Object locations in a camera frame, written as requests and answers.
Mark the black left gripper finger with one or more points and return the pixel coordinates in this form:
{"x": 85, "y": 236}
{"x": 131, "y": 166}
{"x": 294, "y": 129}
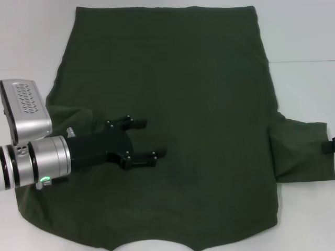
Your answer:
{"x": 140, "y": 123}
{"x": 142, "y": 162}

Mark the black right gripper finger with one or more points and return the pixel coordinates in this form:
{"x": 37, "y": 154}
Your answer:
{"x": 327, "y": 148}

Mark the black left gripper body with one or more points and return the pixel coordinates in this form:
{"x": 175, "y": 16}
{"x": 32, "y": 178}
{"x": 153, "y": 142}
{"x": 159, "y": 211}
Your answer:
{"x": 99, "y": 149}

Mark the dark green shirt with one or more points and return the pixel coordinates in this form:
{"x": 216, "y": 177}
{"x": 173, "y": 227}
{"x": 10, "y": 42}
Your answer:
{"x": 196, "y": 91}

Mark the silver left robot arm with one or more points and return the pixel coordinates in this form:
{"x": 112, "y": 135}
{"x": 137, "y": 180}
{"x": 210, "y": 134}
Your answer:
{"x": 49, "y": 157}

